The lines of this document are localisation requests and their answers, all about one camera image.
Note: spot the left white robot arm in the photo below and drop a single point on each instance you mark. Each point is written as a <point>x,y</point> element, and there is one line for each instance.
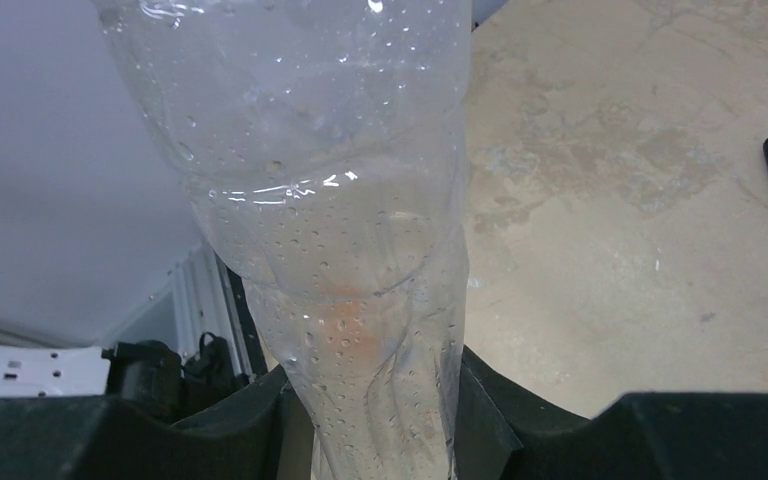
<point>147,374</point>

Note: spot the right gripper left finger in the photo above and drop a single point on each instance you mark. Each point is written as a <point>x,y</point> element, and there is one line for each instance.
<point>104,437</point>

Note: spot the clear plastic bottle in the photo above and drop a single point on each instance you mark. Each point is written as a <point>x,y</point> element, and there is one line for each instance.
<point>321,145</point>

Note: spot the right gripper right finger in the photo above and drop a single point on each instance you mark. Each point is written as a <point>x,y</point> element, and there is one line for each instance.
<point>504,431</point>

